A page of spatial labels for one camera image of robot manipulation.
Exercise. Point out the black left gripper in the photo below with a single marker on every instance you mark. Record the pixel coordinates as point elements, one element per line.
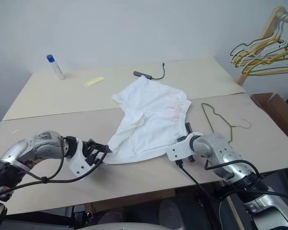
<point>91,149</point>

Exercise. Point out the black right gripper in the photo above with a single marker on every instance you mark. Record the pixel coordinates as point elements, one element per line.
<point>188,127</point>

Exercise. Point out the white shorts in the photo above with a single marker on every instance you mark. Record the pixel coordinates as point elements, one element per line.
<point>153,119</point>

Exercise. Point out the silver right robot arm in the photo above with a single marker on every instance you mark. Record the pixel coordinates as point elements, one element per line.
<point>228,158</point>

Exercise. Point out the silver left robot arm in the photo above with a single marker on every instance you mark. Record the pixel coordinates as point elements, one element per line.
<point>26,151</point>

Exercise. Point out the pale yellow flat sponge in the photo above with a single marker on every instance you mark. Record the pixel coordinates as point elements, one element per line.
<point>94,81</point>

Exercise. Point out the beige robot torso cover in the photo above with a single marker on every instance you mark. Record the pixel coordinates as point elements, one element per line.
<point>124,226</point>

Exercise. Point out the dark rounded shape under table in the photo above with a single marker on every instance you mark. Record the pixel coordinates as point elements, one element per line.
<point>169,210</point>

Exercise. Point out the white bottle with blue cap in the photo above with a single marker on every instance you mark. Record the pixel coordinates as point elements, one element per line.
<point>55,68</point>

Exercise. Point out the wooden clothes rack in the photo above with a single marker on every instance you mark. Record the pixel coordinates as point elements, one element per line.
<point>266,31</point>

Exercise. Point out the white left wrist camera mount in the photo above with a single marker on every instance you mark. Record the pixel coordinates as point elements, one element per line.
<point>80,158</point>

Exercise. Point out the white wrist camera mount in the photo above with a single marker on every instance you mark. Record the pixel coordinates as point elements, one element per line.
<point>180,148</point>
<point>80,158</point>

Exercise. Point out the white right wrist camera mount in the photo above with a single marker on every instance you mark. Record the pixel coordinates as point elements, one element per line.
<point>180,148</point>

